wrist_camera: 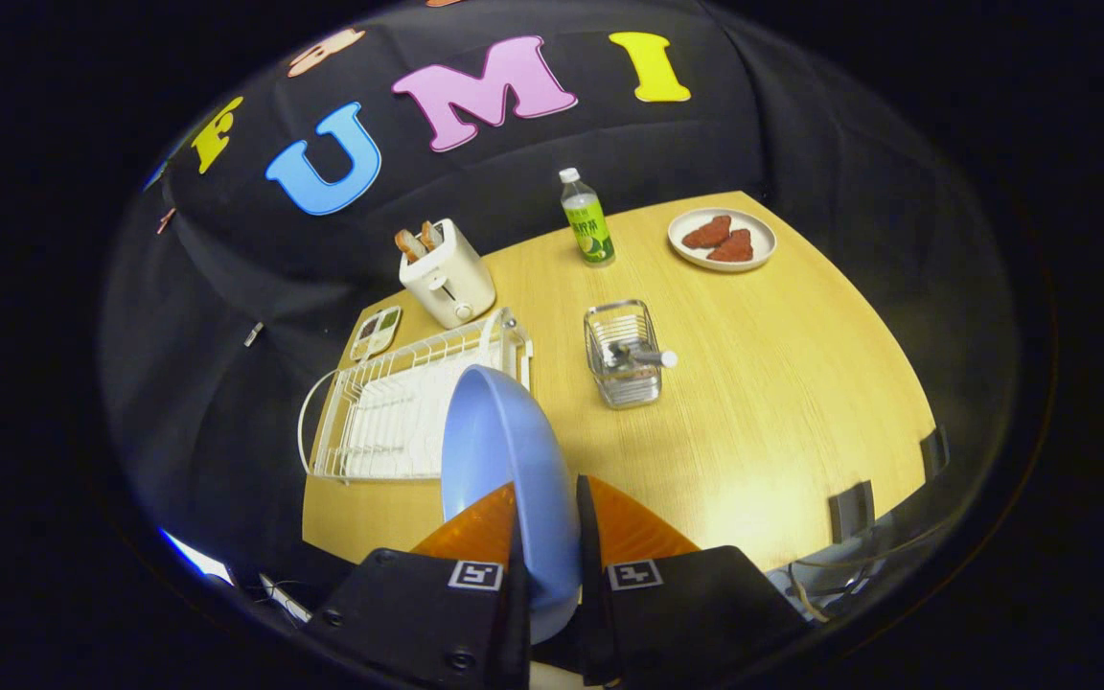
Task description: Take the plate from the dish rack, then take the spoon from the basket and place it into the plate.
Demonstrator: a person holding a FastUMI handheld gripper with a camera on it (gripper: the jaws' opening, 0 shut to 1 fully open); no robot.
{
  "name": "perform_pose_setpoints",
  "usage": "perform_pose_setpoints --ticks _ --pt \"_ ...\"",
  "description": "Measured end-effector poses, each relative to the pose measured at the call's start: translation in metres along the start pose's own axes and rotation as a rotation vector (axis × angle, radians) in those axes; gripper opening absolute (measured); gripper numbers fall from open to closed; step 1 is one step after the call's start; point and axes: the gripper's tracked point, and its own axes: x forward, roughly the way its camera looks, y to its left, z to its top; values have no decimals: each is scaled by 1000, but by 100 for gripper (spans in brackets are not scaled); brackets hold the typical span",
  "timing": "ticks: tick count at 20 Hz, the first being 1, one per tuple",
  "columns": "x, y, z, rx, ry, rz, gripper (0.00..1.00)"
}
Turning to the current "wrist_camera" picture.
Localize metal wire basket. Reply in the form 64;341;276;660
583;299;664;411

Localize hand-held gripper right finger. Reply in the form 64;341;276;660
575;473;810;687

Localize metal spoon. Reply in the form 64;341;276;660
607;340;679;371

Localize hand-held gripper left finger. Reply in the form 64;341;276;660
306;481;533;690

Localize green label drink bottle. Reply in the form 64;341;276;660
558;168;616;268

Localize white toaster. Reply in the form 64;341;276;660
398;218;497;331

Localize white divided seasoning tray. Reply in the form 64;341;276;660
350;305;403;362

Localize white wire dish rack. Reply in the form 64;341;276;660
298;307;534;483

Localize white plate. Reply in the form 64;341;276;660
667;208;778;273

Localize red meat piece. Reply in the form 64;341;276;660
683;215;733;250
705;228;755;264

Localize blue plate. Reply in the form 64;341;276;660
440;364;584;645

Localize black backdrop cloth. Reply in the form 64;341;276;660
100;0;1023;595

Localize black table clamp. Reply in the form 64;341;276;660
828;479;876;544
918;425;951;480

